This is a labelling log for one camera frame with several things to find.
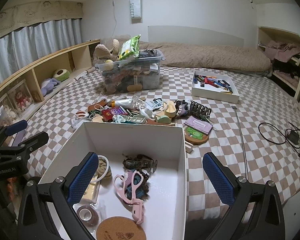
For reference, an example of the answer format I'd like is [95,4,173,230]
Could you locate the pink scissors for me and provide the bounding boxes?
[114,170,144,225]

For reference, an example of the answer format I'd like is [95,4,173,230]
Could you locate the white wall shelf niche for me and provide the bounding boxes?
[256,26,300,97]

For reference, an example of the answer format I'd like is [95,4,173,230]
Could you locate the wooden bedside shelf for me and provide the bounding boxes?
[0,39,101,130]

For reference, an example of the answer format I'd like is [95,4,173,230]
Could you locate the thin white ring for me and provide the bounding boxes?
[90,155,111,184]

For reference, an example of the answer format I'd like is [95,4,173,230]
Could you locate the clear display box red figurines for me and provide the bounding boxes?
[7,79,35,117]

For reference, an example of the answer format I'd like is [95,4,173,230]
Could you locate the brown fuzzy slippers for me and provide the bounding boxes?
[93,39,120,63]

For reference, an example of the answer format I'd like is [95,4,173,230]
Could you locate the hanging white pouch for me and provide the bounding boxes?
[129,0,142,19]

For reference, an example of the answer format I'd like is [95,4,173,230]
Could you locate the beige fluffy pillow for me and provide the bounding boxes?
[100,34,272,73]

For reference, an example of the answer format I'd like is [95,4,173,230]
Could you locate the small white tray box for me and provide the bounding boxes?
[191,70,240,104]

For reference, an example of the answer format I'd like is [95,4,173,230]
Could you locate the lilac book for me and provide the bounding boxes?
[12,129,27,146]

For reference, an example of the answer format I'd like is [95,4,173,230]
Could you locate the dark crocheted piece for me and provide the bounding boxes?
[124,169,150,200]

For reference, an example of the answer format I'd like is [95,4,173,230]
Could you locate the wooden block with white ring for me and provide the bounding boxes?
[162,100,177,119]

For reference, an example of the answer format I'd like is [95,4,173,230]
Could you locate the round cork coaster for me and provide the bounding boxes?
[96,216,146,240]

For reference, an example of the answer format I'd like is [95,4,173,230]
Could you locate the dark brown hair claw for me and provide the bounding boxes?
[122,154,158,174]

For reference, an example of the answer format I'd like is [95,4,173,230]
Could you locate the black hair claw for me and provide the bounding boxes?
[189,101,212,119]

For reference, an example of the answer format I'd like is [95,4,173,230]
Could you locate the green snack packet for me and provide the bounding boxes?
[118,34,142,61]

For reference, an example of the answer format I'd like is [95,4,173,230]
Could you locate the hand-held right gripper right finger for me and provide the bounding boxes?
[202,152,286,240]

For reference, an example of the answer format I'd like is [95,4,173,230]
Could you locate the brown leather piece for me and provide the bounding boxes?
[87,99,109,114]

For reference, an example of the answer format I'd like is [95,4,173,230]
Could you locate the clear display box pale figurines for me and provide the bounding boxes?
[0,94,17,128]

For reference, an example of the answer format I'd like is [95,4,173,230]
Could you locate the pile of clothes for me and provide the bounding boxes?
[264,40,300,85]

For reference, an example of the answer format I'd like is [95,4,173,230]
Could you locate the clear plastic storage bin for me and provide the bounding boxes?
[94,49,164,95]

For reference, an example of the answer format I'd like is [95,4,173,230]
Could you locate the purple plush toy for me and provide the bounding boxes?
[41,77,62,96]

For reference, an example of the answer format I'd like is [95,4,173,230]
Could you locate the large white cardboard box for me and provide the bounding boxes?
[37,121,188,240]

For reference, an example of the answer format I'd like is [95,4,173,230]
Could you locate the dark crochet scrunchie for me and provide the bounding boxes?
[174,99,190,117]

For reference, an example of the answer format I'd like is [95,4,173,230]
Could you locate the checkered bed sheet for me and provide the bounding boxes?
[5,66,300,230]

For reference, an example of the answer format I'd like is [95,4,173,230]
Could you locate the pile of colourful lighters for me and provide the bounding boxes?
[194,74,233,95]

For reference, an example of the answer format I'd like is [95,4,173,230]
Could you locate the green frog coaster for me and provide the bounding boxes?
[184,126,210,145]

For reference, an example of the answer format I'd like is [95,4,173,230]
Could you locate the black charger with cable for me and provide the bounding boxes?
[259,121,300,162]

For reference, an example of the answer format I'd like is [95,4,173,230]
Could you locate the purple notebook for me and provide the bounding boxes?
[184,116,214,136]

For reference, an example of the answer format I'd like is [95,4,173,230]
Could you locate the beige printed valance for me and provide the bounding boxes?
[0,0,84,37]

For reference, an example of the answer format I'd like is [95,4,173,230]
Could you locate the thin metal rod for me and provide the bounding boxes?
[231,106,248,180]

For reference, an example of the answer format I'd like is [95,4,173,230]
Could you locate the avocado plush toy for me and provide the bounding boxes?
[52,69,70,82]

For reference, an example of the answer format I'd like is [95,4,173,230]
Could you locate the silver tube with orange cap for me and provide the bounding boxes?
[111,98,135,109]

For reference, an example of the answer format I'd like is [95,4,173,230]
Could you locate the red foil pack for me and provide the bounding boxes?
[101,106,129,122]

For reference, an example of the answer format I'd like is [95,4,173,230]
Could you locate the coiled beige rope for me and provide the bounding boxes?
[94,156,113,180]

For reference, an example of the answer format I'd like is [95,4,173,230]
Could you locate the silver blue foil packet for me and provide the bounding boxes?
[112,114,128,123]

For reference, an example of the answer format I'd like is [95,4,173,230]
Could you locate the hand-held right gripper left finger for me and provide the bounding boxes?
[17,152,100,240]

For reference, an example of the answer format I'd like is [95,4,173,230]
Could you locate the grey curtain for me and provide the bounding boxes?
[0,17,83,85]

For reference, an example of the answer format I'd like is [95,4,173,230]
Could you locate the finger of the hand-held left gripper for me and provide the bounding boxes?
[0,119,28,144]
[9,131,49,155]

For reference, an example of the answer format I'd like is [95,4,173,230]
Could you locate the brown tape roll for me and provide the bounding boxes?
[77,204,100,227]

